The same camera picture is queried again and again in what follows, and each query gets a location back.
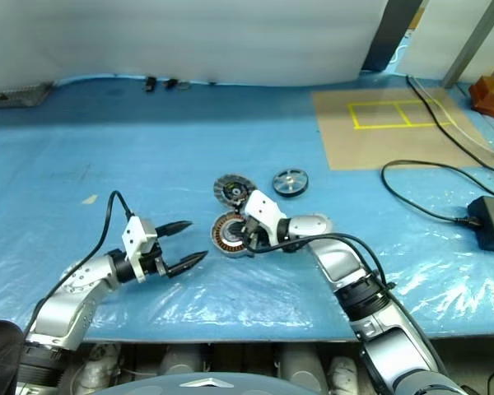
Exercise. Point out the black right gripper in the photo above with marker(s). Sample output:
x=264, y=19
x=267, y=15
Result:
x=260, y=234

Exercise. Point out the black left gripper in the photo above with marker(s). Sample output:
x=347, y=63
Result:
x=156, y=261

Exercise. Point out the silver motor housing copper windings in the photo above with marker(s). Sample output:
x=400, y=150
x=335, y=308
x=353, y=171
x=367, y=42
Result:
x=220, y=239

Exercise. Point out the round silver motor lid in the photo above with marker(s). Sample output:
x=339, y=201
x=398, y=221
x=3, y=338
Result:
x=230, y=189

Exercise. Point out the silver spoked rotor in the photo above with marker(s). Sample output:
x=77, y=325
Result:
x=290, y=181

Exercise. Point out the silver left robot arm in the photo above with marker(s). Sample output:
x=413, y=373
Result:
x=78, y=288

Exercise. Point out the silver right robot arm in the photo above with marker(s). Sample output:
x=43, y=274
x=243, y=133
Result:
x=346, y=259

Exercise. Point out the small beige tape piece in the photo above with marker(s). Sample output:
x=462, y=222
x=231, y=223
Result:
x=89, y=200

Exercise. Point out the pale grey rounded object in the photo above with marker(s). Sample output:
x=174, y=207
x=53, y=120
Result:
x=300, y=364
x=99, y=366
x=179, y=359
x=342, y=372

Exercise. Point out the blue plastic table cover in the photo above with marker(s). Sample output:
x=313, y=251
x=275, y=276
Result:
x=107, y=156

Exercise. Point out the grey robot torso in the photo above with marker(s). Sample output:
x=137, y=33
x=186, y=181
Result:
x=169, y=387

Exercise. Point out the brown cardboard sheet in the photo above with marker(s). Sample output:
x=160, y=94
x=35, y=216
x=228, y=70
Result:
x=374, y=144

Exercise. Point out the small black clip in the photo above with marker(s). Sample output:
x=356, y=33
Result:
x=149, y=84

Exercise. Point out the yellow tape rectangle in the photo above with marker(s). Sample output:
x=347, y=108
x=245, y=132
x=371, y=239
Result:
x=403, y=123

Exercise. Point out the white foam backdrop sheet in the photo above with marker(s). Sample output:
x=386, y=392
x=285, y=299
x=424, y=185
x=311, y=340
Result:
x=189, y=37

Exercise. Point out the orange translucent box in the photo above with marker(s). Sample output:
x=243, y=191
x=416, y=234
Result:
x=492, y=95

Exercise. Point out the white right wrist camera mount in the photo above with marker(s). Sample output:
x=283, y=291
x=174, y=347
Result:
x=263, y=207

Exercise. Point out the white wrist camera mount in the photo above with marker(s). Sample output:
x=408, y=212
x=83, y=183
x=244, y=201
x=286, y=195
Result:
x=263, y=207
x=133, y=234

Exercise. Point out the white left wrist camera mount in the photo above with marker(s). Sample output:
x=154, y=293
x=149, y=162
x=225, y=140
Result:
x=133, y=234

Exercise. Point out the aluminium profile post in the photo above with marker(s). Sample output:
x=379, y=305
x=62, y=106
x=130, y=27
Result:
x=473, y=41

